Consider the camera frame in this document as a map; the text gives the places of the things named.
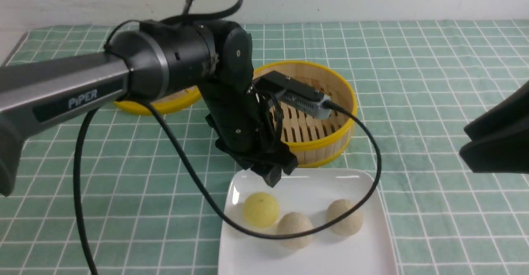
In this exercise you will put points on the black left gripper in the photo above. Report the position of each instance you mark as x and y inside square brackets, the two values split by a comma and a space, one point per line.
[246, 131]

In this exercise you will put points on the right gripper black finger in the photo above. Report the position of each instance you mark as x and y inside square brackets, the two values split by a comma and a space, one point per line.
[508, 117]
[497, 155]

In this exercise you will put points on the yellow steamed bun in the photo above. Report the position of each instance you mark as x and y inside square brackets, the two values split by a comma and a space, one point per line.
[260, 210]

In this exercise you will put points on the white steamed bun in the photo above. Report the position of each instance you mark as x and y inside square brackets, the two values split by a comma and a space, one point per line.
[294, 223]

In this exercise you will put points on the beige steamed bun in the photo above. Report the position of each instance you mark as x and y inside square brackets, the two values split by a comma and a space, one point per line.
[348, 226]

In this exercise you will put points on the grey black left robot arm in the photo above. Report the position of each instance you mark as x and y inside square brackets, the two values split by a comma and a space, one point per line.
[147, 65]

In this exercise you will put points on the white square plate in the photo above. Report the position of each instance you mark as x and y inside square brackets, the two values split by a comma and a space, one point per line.
[307, 193]

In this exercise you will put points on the yellow bamboo steamer basket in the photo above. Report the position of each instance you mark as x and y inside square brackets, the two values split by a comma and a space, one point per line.
[315, 142]

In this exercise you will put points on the yellow bamboo steamer lid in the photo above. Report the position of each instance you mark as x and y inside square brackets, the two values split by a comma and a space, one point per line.
[167, 105]

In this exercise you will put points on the green checkered tablecloth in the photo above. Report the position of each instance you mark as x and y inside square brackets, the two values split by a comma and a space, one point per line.
[418, 84]

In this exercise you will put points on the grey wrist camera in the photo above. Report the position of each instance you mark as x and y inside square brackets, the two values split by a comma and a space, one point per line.
[294, 93]

